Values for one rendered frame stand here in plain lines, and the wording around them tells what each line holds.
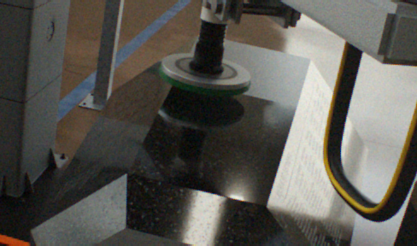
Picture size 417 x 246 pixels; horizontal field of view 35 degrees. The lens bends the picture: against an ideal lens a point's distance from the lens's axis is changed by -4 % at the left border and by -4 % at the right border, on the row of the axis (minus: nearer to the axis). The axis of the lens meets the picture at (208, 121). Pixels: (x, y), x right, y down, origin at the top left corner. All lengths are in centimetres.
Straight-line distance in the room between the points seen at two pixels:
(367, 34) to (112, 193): 55
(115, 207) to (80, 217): 8
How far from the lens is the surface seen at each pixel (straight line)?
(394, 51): 87
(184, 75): 155
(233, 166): 129
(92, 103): 373
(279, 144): 143
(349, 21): 93
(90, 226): 121
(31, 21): 248
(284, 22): 139
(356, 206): 104
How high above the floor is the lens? 142
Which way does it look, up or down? 22 degrees down
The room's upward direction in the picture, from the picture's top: 11 degrees clockwise
